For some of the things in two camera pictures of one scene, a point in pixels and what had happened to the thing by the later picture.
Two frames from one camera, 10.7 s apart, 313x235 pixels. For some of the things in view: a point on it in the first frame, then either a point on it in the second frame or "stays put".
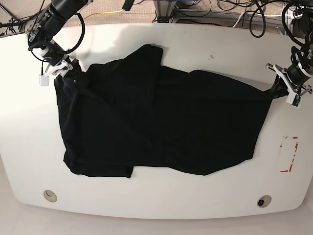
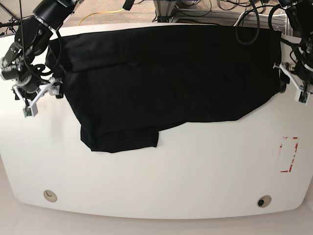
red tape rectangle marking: (280, 146) stays put
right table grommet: (264, 200) stays put
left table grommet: (50, 196) stays put
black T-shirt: (127, 111) to (125, 80)
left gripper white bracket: (62, 69) to (38, 93)
